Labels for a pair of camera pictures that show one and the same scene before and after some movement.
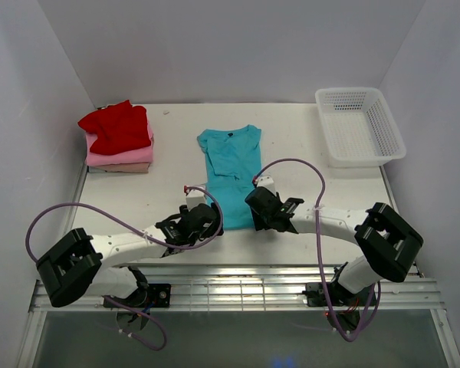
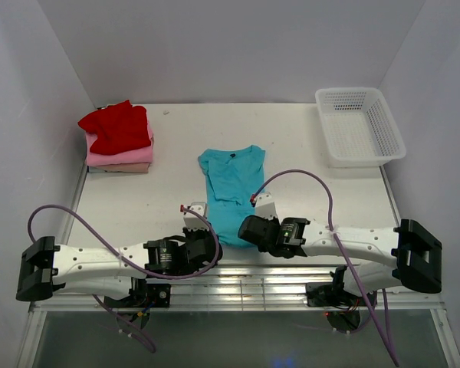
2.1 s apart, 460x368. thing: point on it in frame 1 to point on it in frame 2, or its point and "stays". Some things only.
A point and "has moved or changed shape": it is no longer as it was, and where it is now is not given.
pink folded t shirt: [139, 155] stays
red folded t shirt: [119, 127] stays
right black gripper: [259, 222] to [274, 220]
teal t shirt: [233, 163] has moved or changed shape
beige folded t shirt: [125, 167] stays
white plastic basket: [359, 128] stays
